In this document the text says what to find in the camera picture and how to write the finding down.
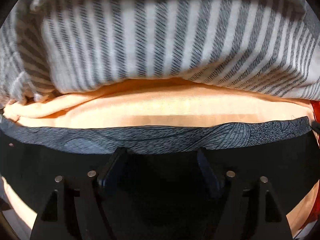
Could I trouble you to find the black pants with patterned waistband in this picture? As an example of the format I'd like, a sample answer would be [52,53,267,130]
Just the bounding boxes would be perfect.
[1,117,319,239]

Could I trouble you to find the red cloth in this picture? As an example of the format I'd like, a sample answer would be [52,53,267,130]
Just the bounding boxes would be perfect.
[300,100,320,229]

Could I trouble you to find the peach bed sheet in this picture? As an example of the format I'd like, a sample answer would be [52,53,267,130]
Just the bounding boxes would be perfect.
[1,78,319,239]

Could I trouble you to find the grey striped blanket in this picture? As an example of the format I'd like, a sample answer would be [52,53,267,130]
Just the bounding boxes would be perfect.
[1,0,319,104]

